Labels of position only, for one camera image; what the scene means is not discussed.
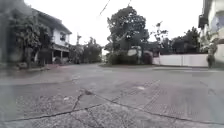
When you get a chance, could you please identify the dark bushes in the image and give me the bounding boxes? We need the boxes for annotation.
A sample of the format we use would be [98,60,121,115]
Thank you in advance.
[69,36,103,65]

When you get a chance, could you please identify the white boundary wall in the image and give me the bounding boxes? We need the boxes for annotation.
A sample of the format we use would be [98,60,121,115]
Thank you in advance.
[152,53,209,68]

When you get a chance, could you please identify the pale building with balcony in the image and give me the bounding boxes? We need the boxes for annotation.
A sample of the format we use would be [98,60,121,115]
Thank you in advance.
[198,0,224,69]

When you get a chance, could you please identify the tree beside house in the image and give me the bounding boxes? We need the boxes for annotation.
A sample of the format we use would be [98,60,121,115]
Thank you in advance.
[7,14,54,69]

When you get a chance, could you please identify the white two-storey house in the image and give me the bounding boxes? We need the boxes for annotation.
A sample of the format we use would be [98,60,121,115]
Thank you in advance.
[0,7,73,66]

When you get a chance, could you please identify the grey concrete road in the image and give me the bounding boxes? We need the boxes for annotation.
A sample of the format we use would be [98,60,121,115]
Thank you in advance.
[0,63,224,128]

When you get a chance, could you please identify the overhead wires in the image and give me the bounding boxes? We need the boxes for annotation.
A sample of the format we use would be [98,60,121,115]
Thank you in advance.
[98,0,134,17]

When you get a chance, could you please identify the row of trees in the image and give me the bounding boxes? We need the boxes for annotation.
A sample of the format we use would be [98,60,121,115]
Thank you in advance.
[149,21,202,56]

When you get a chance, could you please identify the large dark tree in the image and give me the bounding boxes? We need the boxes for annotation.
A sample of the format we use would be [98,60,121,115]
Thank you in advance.
[104,5,150,65]

